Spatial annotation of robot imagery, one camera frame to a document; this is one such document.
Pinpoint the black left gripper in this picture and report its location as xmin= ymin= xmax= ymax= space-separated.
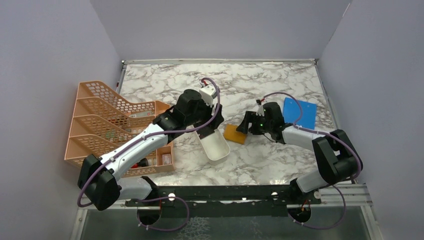
xmin=185 ymin=95 xmax=224 ymax=130

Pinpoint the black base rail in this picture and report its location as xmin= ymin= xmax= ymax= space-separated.
xmin=125 ymin=185 xmax=322 ymax=218

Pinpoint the peach plastic file rack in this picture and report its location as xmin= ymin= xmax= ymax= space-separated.
xmin=64 ymin=80 xmax=170 ymax=168

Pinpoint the yellow leather card holder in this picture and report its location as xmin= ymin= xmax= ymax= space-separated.
xmin=223 ymin=124 xmax=247 ymax=145

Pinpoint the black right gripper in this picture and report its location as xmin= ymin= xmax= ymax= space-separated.
xmin=236 ymin=110 xmax=273 ymax=135

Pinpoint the white plastic card tray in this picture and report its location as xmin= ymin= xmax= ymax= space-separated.
xmin=196 ymin=129 xmax=231 ymax=165

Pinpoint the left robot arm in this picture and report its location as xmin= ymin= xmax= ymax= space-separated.
xmin=77 ymin=85 xmax=223 ymax=211

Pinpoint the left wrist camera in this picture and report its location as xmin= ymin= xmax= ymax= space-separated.
xmin=199 ymin=85 xmax=218 ymax=107

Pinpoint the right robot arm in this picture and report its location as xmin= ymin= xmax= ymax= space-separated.
xmin=235 ymin=102 xmax=363 ymax=204

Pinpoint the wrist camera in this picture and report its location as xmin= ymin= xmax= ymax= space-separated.
xmin=256 ymin=98 xmax=265 ymax=117
xmin=199 ymin=85 xmax=218 ymax=107

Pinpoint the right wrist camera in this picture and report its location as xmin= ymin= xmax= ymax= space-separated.
xmin=256 ymin=98 xmax=265 ymax=117

